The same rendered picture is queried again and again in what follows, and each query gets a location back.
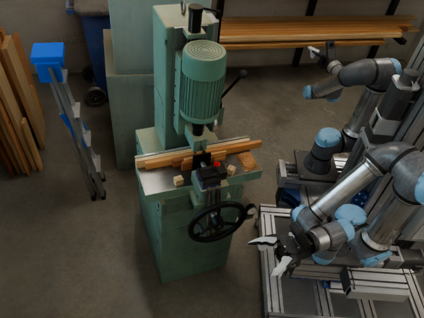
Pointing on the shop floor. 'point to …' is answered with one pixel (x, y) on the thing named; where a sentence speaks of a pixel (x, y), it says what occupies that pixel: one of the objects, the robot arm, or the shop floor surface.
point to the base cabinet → (183, 241)
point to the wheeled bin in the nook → (93, 45)
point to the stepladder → (68, 109)
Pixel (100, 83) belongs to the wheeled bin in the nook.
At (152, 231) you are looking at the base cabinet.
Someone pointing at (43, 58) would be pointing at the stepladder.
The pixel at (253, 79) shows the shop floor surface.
